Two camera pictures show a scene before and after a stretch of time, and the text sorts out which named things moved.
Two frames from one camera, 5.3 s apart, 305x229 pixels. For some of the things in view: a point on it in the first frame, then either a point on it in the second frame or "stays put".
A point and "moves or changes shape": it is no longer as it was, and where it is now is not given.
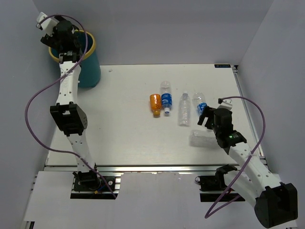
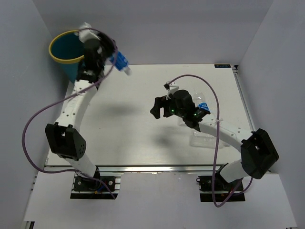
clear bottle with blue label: x=199 y=99 stays put
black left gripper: x=52 y=40 to x=108 y=46
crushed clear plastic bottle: x=203 y=138 stays put
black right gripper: x=208 y=112 to x=161 y=102
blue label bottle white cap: x=166 y=96 moves or changes shape
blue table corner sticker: x=222 y=66 stays put
